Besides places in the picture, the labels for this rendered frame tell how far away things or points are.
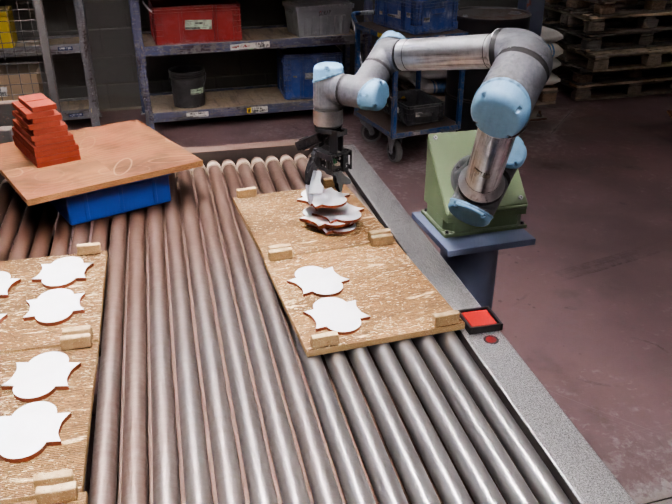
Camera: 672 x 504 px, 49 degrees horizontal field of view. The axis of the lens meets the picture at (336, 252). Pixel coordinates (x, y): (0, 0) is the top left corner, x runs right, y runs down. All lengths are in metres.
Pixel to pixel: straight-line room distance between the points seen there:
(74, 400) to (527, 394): 0.84
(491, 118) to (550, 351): 1.83
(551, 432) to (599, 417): 1.57
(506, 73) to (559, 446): 0.72
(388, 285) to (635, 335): 1.92
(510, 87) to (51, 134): 1.31
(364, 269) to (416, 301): 0.19
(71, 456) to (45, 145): 1.15
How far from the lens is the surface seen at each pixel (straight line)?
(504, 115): 1.52
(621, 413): 2.98
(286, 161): 2.50
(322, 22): 6.02
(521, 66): 1.55
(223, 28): 5.84
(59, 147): 2.26
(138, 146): 2.35
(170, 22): 5.79
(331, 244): 1.89
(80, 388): 1.46
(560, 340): 3.31
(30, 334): 1.65
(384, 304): 1.63
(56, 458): 1.32
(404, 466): 1.27
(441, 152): 2.13
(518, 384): 1.47
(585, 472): 1.32
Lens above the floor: 1.79
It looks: 27 degrees down
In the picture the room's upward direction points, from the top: straight up
